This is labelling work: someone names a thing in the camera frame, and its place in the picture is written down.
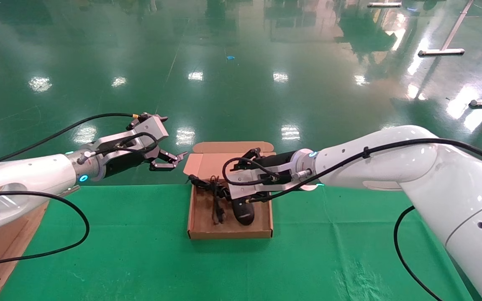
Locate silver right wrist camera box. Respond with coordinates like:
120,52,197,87
228,162,305,203

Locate green table cloth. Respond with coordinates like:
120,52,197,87
0,183,474,301

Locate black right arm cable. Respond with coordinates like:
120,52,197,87
222,138,482,301

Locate white stand with long pole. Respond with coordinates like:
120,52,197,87
418,0,474,57

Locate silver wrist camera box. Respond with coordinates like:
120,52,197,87
92,115,169,154
228,162,305,203

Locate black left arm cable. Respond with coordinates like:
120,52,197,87
0,112,160,268

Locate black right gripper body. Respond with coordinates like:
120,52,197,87
254,150,299,171

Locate open brown cardboard box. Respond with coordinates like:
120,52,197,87
182,141,281,240

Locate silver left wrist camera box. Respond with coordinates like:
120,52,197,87
92,115,169,154

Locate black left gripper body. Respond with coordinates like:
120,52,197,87
103,144,163,180

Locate black power cord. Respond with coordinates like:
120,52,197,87
187,174,231,225

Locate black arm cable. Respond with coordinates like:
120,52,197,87
0,112,160,268
222,138,482,301

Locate black wired mouse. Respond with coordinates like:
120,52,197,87
231,197,257,227

